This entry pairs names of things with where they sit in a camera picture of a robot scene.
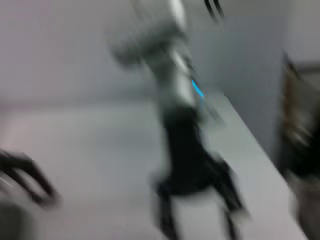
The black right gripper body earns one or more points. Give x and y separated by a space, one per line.
190 155

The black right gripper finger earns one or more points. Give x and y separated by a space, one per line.
233 202
167 210

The dark bulky background object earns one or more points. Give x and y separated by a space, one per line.
302 150

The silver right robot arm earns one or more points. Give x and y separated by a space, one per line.
165 57

